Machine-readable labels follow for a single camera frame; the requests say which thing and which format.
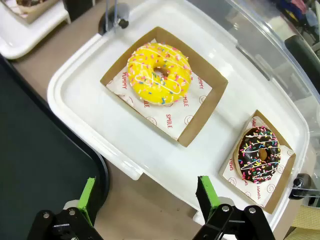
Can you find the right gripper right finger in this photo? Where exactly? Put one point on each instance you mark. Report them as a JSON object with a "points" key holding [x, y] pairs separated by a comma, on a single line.
{"points": [[208, 197]]}

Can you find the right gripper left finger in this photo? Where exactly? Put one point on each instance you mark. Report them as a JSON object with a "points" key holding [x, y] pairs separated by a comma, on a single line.
{"points": [[86, 200]]}

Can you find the brown cardboard donut tray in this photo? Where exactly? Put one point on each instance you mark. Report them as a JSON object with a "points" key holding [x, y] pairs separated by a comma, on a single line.
{"points": [[32, 15], [207, 110], [282, 185]]}

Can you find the chocolate nut topped donut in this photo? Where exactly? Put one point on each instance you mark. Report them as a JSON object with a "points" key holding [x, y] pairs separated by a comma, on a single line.
{"points": [[30, 2]]}

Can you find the chocolate rainbow sprinkled donut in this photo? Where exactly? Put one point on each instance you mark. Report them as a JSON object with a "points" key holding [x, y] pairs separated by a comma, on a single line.
{"points": [[247, 150]]}

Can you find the black serving tray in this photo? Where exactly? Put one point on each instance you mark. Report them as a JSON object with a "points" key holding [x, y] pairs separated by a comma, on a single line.
{"points": [[37, 150]]}

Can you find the yellow sprinkled donut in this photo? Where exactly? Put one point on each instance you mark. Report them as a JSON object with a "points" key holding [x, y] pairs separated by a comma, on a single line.
{"points": [[145, 82]]}

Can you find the white printed paper liner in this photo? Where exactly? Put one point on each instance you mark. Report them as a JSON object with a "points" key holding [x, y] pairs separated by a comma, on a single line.
{"points": [[172, 117], [235, 178]]}

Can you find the white display case base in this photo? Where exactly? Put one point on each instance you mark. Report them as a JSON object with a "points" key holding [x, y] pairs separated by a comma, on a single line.
{"points": [[37, 35], [87, 105]]}

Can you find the black lid hinge knob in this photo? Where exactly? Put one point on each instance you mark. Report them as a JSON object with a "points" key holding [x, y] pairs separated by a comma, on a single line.
{"points": [[303, 185], [110, 22]]}

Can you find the clear display case lid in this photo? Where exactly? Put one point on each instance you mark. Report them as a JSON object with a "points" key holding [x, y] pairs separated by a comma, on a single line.
{"points": [[262, 50]]}

